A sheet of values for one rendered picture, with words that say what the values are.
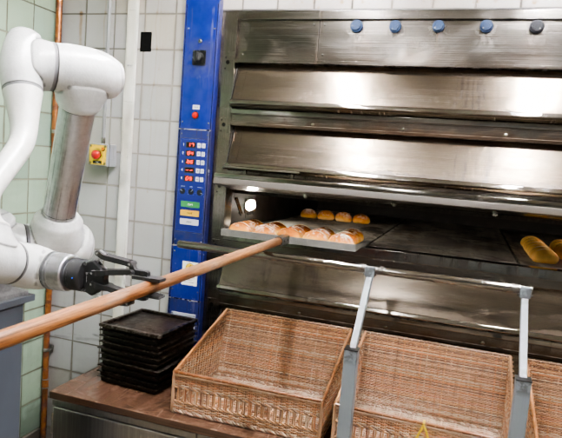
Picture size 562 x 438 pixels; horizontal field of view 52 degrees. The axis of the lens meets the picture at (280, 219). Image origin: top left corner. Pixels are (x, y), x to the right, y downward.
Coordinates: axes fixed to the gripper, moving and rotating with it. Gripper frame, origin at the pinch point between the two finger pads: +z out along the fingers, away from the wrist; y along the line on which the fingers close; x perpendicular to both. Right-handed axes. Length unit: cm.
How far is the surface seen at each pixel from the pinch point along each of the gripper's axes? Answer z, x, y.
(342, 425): 38, -54, 48
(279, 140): -11, -117, -38
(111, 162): -87, -111, -23
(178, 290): -50, -112, 30
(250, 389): 3, -65, 47
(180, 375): -23, -65, 48
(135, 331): -47, -74, 39
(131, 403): -41, -64, 62
